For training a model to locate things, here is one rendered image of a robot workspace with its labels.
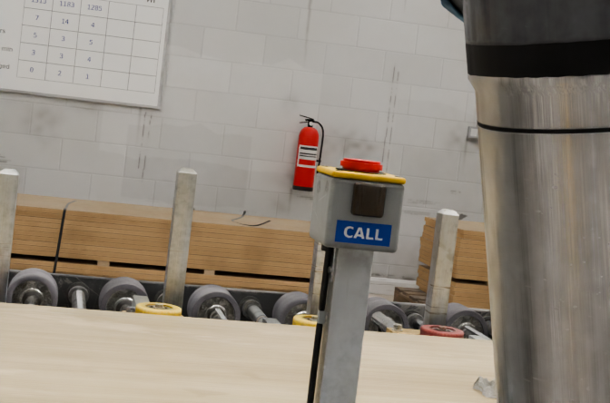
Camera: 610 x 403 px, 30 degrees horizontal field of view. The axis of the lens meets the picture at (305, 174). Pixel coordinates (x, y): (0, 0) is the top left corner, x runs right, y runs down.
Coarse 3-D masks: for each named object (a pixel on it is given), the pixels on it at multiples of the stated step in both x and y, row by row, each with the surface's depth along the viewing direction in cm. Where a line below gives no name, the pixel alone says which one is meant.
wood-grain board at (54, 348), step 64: (0, 320) 174; (64, 320) 179; (128, 320) 185; (192, 320) 192; (0, 384) 138; (64, 384) 141; (128, 384) 145; (192, 384) 149; (256, 384) 153; (384, 384) 162; (448, 384) 167
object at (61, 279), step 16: (16, 272) 257; (48, 272) 260; (64, 288) 260; (96, 288) 261; (144, 288) 264; (160, 288) 264; (192, 288) 266; (224, 288) 268; (64, 304) 260; (96, 304) 262; (272, 304) 270; (400, 304) 277; (416, 304) 278; (240, 320) 269
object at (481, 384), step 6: (480, 378) 167; (486, 378) 167; (474, 384) 167; (480, 384) 164; (486, 384) 166; (492, 384) 165; (480, 390) 164; (486, 390) 163; (492, 390) 162; (486, 396) 161; (492, 396) 161
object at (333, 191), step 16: (320, 176) 107; (336, 176) 103; (352, 176) 103; (368, 176) 103; (384, 176) 104; (400, 176) 105; (320, 192) 106; (336, 192) 103; (352, 192) 103; (400, 192) 104; (320, 208) 106; (336, 208) 103; (384, 208) 104; (400, 208) 104; (320, 224) 105; (336, 224) 103; (320, 240) 104
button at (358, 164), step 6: (342, 162) 106; (348, 162) 105; (354, 162) 105; (360, 162) 105; (366, 162) 105; (372, 162) 105; (378, 162) 106; (342, 168) 107; (348, 168) 106; (354, 168) 105; (360, 168) 105; (366, 168) 105; (372, 168) 105; (378, 168) 105
